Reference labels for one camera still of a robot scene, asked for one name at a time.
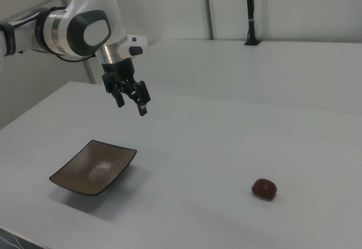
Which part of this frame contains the black arm strap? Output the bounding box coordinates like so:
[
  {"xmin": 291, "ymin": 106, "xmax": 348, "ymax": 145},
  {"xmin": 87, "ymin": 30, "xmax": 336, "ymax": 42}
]
[{"xmin": 0, "ymin": 22, "xmax": 16, "ymax": 57}]

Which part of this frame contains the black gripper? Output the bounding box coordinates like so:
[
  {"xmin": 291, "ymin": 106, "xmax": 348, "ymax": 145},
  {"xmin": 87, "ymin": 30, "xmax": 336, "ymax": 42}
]
[{"xmin": 101, "ymin": 58, "xmax": 152, "ymax": 117}]

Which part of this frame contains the square brown ceramic plate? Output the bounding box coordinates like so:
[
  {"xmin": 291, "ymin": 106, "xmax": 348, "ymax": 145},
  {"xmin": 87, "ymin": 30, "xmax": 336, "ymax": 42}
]
[{"xmin": 49, "ymin": 139, "xmax": 138, "ymax": 196}]

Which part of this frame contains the black pole stand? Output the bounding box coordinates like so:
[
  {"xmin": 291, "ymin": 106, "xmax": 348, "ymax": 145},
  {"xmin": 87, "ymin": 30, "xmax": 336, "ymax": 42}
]
[{"xmin": 244, "ymin": 0, "xmax": 261, "ymax": 46}]

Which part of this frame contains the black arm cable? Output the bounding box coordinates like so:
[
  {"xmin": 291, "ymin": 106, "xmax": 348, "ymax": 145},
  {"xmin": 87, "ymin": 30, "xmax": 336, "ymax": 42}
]
[{"xmin": 12, "ymin": 5, "xmax": 97, "ymax": 63}]

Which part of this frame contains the small round reddish-brown food item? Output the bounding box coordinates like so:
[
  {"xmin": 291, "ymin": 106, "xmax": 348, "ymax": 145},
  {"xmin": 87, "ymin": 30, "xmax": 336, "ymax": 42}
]
[{"xmin": 251, "ymin": 178, "xmax": 278, "ymax": 201}]

